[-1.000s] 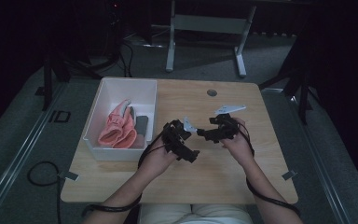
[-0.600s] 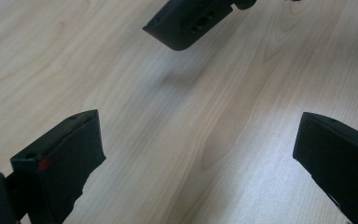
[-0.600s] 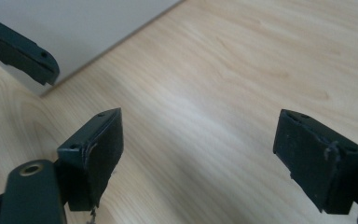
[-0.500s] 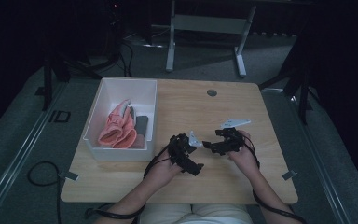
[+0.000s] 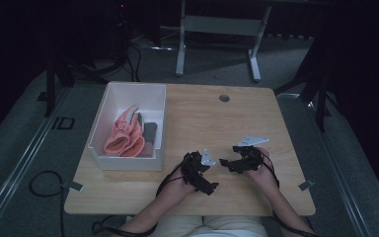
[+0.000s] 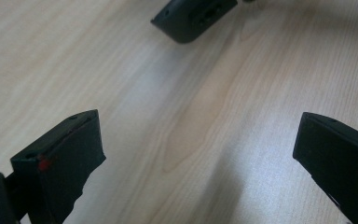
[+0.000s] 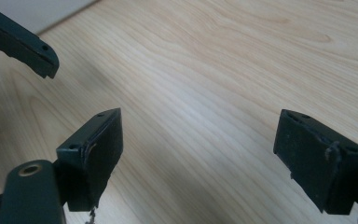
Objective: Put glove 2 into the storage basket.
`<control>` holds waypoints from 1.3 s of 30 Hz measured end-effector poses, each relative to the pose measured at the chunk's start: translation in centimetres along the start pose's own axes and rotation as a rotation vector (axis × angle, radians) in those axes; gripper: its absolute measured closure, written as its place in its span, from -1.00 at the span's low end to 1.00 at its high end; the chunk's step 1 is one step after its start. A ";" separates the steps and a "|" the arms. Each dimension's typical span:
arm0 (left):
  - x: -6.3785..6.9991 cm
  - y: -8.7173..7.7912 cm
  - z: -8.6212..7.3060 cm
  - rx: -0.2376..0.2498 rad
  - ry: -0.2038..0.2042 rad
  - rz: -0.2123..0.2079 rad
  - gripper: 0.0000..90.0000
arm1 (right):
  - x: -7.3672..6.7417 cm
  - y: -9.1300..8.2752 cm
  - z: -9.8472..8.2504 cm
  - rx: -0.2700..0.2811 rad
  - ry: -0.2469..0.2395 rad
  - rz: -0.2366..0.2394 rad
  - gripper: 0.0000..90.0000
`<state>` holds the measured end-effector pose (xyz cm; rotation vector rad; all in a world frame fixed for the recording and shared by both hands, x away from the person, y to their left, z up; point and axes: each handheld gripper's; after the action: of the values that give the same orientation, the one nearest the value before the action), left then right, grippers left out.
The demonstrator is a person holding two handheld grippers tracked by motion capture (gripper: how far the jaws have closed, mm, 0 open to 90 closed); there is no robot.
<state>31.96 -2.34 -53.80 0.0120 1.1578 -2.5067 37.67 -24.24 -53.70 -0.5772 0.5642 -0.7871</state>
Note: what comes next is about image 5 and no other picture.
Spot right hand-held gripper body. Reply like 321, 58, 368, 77
234, 135, 270, 173

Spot dark equipment with red light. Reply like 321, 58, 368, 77
110, 0, 134, 63

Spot white storage box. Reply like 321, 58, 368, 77
87, 82, 168, 172

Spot hand-held gripper black cable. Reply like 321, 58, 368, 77
262, 153, 320, 237
92, 164, 186, 237

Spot black cable bundle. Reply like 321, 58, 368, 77
63, 42, 142, 83

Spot person's legs in cream trousers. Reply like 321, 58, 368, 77
144, 215, 269, 237

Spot white metal table frame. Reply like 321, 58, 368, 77
160, 0, 272, 83

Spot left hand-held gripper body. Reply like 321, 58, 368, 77
181, 148, 217, 196

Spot gray knit glove pink cuff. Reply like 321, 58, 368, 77
142, 121, 159, 158

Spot gray tape tag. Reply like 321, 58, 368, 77
60, 181, 85, 193
297, 179, 316, 192

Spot left hand-held gripper black cable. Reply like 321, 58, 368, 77
92, 164, 186, 237

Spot person's left hand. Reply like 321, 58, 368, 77
162, 171, 198, 202

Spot right hand-held gripper black cable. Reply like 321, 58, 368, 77
262, 153, 320, 237

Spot black tripod stand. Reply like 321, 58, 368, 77
37, 48, 80, 119
273, 19, 341, 133

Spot person's right hand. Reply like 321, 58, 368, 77
245, 147, 279, 196

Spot metal floor rail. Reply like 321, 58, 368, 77
0, 86, 72, 237
275, 92, 373, 237

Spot black floor cable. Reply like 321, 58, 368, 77
29, 170, 66, 237

